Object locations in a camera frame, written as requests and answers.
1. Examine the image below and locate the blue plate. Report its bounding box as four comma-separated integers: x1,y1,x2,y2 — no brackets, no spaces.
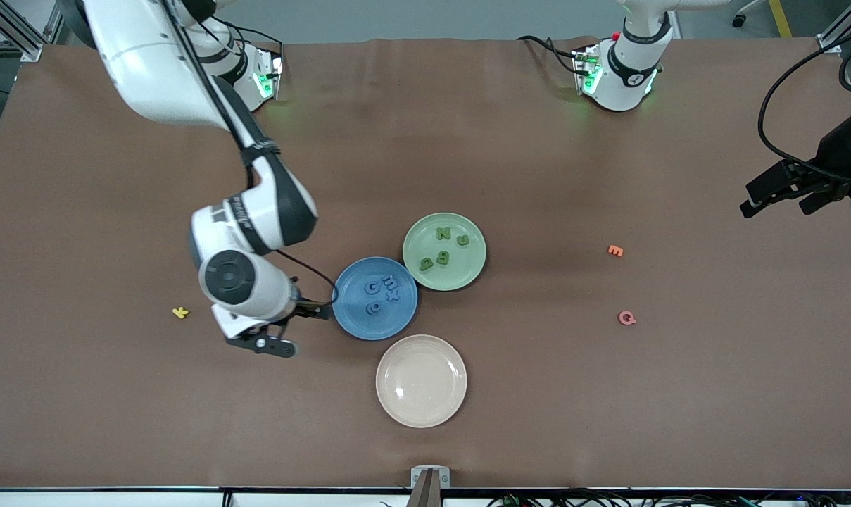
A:
332,256,419,342

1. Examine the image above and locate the beige plate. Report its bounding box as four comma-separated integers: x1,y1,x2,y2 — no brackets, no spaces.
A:
375,334,467,429

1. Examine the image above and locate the green plate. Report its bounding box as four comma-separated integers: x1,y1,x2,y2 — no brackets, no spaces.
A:
403,212,487,292

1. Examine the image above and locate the brown table cover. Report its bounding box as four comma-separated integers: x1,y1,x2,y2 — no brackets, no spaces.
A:
0,37,851,490

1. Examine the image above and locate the aluminium frame profile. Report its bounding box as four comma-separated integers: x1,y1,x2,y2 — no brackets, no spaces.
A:
0,0,70,63
818,0,851,56

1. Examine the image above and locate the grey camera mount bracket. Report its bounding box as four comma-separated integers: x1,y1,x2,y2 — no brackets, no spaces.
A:
405,466,451,507

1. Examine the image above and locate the black base cable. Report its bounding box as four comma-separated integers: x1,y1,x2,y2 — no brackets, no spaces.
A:
214,18,285,61
517,34,582,77

